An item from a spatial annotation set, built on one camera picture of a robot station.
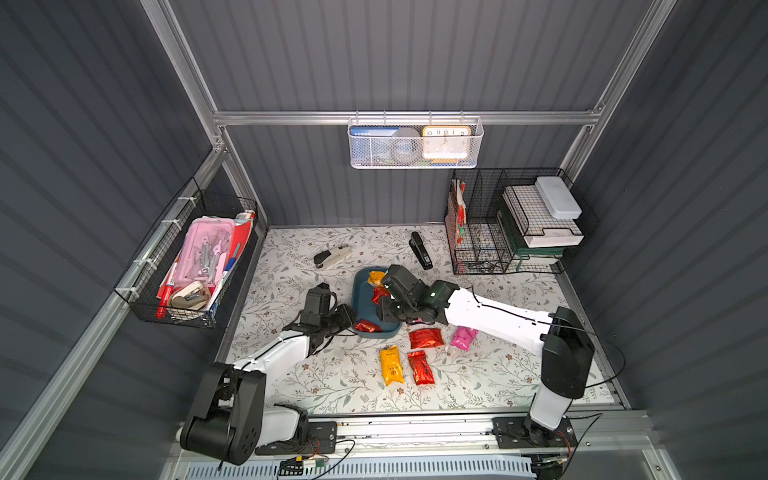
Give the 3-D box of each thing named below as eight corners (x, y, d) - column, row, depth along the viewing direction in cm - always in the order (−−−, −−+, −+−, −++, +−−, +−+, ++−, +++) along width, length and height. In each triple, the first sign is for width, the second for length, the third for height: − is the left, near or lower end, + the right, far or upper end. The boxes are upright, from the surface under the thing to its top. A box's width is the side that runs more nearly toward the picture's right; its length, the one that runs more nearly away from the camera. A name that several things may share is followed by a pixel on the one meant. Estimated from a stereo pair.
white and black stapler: (320, 272, 109) (317, 264, 105) (314, 264, 111) (312, 255, 107) (352, 256, 114) (351, 247, 110) (346, 248, 116) (345, 240, 112)
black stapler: (425, 271, 109) (426, 263, 105) (408, 242, 118) (409, 233, 115) (433, 269, 110) (434, 260, 106) (415, 239, 119) (416, 231, 115)
